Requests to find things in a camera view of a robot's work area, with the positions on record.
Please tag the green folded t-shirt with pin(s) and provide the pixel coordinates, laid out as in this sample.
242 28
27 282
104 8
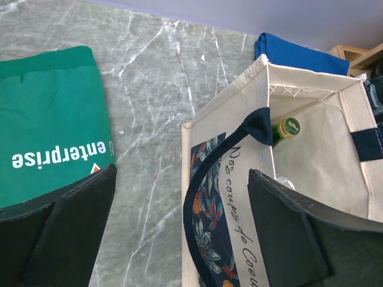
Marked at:
55 126

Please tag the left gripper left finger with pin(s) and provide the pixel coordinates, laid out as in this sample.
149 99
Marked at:
54 239

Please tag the silver top can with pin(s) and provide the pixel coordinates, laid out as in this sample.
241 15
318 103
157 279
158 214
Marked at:
285 181

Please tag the beige canvas tote bag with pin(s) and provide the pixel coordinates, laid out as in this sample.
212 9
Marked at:
336 159

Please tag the wooden clothes rack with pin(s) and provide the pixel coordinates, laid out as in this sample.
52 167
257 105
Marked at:
361 61

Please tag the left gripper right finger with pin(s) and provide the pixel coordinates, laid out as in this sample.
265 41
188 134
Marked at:
307 243

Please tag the blue folded cloth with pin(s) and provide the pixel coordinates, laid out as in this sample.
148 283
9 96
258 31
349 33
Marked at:
284 53

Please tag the green glass bottle far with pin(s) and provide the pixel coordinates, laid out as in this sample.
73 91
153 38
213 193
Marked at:
286 129

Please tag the dark patterned hanging garment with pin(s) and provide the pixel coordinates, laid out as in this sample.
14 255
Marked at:
374 91

